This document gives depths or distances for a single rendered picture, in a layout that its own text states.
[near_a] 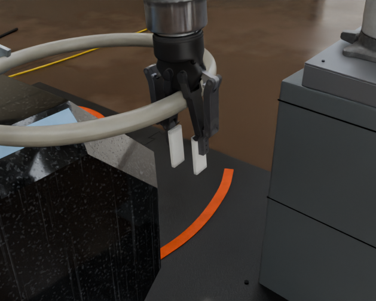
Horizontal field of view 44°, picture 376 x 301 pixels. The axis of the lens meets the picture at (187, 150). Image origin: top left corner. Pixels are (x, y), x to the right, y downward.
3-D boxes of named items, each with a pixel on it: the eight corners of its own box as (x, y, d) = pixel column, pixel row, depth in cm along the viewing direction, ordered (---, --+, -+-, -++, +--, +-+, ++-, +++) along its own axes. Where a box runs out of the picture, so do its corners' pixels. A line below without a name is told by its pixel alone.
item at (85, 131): (-123, 132, 76) (-131, 116, 74) (53, 41, 115) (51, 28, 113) (147, 169, 59) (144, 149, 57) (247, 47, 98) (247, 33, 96)
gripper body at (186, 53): (216, 25, 68) (218, 85, 73) (170, 20, 73) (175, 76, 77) (185, 39, 63) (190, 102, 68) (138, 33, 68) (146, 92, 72)
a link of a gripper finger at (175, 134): (170, 131, 76) (167, 131, 77) (174, 168, 80) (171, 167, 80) (182, 124, 78) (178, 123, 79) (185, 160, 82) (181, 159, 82)
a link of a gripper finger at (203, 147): (201, 123, 74) (217, 126, 73) (203, 150, 77) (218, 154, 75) (196, 126, 73) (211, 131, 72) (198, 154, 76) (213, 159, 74)
